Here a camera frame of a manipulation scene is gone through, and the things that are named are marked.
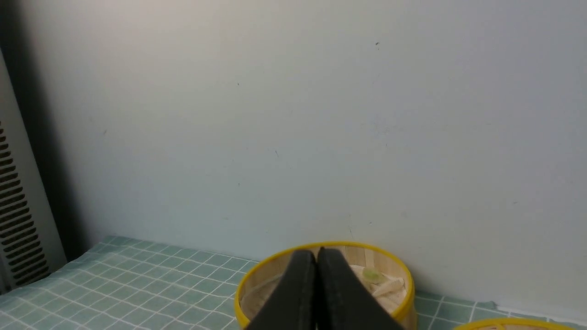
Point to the green checkered tablecloth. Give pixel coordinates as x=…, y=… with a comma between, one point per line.
x=128, y=284

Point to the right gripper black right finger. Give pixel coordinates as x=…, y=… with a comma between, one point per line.
x=342, y=302

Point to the small green dumpling in steamer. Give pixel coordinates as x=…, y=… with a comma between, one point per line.
x=373, y=276

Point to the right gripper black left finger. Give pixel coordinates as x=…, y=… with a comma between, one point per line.
x=291, y=304

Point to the yellow-rimmed wooden steamer basket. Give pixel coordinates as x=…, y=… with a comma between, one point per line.
x=259, y=282

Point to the grey vented appliance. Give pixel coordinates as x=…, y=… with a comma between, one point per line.
x=30, y=246

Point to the white dumpling in steamer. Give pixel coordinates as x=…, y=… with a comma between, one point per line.
x=394, y=287

